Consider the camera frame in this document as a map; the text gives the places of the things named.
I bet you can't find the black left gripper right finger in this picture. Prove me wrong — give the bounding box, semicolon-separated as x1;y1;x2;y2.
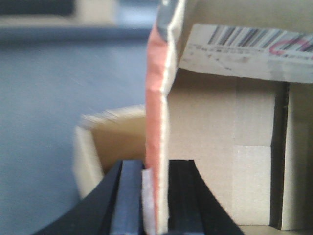
168;160;244;235

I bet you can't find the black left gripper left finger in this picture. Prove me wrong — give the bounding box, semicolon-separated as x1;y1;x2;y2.
36;160;144;235

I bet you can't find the cardboard box red print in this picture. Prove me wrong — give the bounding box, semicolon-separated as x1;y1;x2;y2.
74;0;313;235

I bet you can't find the black table platform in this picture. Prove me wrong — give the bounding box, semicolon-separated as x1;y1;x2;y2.
0;27;151;235

